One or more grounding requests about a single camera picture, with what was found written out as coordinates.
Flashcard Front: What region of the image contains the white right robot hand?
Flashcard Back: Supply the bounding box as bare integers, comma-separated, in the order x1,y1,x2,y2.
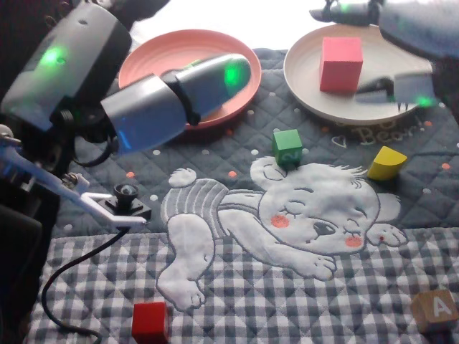
308,0,459,109

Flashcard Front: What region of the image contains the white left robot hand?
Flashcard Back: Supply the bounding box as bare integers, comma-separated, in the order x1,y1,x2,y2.
0,0,252,156

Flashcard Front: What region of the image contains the large pink-red block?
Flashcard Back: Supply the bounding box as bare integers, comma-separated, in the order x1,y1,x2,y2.
318,36,364,94

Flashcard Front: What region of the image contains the pink plate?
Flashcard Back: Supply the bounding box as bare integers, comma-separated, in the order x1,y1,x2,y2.
117,30,263,131

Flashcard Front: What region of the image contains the white plate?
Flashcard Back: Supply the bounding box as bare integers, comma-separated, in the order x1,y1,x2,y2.
283,23,443,121

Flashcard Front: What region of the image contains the small green number cube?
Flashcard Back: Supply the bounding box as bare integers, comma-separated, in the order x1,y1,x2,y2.
271,128,303,168

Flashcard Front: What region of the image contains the small red letter cube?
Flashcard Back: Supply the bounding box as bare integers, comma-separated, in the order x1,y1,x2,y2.
131,301,171,344

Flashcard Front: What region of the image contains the yellow quarter-round block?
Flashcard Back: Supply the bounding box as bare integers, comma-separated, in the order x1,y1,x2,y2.
366,145,409,181

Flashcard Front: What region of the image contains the wooden letter block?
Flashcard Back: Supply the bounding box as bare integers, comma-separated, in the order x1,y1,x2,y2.
410,289,459,335

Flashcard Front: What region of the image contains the grey quilt with bear print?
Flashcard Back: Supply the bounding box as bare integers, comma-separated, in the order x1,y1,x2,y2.
23,47,459,344

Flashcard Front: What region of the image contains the white camera bracket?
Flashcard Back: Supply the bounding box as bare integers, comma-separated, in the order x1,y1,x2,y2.
0,123,148,231

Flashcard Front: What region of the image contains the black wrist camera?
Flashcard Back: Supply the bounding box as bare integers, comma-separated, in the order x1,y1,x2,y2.
105,183,153,221

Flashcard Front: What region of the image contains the black camera cable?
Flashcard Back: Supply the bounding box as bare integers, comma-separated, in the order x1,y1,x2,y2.
40,224,131,344

